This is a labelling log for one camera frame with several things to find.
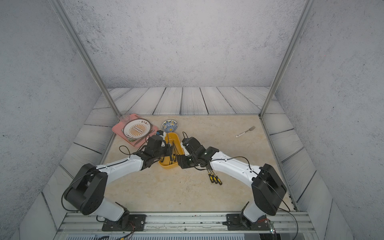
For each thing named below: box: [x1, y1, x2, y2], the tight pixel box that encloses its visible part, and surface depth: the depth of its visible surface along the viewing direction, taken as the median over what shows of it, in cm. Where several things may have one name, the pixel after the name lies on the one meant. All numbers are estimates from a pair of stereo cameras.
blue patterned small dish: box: [161, 119, 179, 133], surface depth 113 cm
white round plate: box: [122, 118, 151, 140], surface depth 113 cm
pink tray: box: [112, 113, 159, 148], surface depth 113 cm
